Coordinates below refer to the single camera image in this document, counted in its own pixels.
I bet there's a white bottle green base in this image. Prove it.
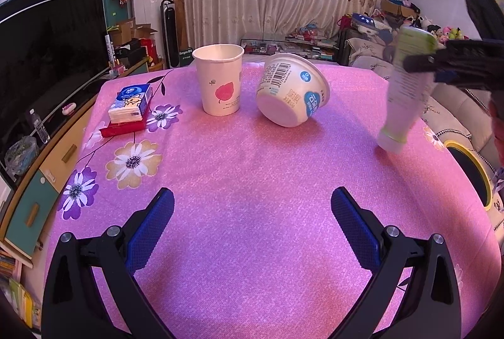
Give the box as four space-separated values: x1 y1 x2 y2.
377 27 437 154

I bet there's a white yogurt tub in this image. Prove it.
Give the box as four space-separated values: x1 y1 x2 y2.
256 54 331 127

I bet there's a paper cup with red heart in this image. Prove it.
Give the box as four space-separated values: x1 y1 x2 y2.
192 44 244 116

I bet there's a yellow rim trash bin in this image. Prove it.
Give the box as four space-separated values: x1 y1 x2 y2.
444 140 493 211

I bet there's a person right hand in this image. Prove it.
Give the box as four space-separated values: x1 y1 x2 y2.
489 99 504 165

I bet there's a beige sofa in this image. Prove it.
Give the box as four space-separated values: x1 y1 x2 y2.
342 37 501 176

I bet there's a pile of plush toys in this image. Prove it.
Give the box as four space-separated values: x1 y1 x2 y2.
338 0 469 47

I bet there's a low shelf with clutter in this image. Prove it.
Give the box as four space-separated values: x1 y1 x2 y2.
240 34 338 62

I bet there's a wooden tv cabinet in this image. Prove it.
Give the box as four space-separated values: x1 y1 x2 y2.
0 57 151 261

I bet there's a clear water bottle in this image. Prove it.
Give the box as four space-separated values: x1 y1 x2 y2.
29 109 50 144

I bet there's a red flat box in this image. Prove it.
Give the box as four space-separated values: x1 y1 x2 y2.
99 107 148 138

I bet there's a pink floral tablecloth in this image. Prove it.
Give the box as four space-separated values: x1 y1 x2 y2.
51 64 501 338

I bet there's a blue tissue pack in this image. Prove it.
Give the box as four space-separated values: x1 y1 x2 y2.
108 83 153 124

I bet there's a large black television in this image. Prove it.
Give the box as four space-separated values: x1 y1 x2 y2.
1 0 108 152

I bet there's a black tower fan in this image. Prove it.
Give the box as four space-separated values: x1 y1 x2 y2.
161 0 180 69

